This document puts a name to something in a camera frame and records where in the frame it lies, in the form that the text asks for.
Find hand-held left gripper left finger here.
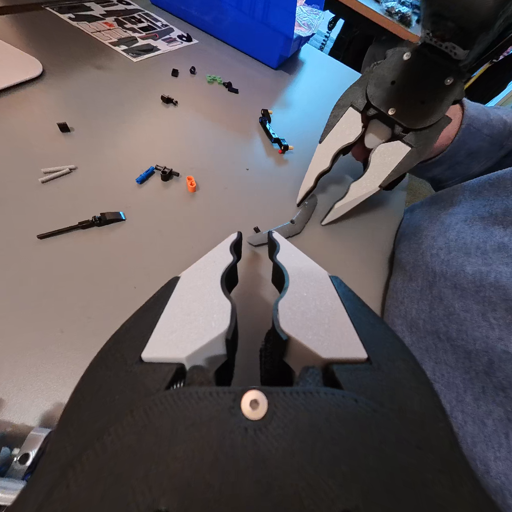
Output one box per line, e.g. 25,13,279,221
140,230,243,385

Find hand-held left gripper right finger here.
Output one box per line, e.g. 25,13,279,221
266,230,369,373

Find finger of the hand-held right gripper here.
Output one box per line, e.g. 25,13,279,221
296,104,366,206
320,140,413,226

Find grey curved lego panel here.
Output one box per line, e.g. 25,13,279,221
246,194,318,247

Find person's right forearm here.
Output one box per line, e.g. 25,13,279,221
410,98,512,193

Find black lego axle with lever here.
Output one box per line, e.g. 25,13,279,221
37,211,126,241

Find lego car chassis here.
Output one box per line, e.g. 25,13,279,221
0,426,53,505

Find person's right hand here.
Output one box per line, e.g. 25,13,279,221
351,105,465,164

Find wooden table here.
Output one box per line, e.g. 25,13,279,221
339,0,422,44

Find clear plastic bags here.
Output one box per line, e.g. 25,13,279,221
295,0,325,37

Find blue storage bin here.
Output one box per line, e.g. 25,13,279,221
150,0,317,70

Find sticker sheet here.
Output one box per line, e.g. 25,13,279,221
42,0,199,62

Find white rounded pad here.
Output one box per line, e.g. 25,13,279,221
0,39,43,91

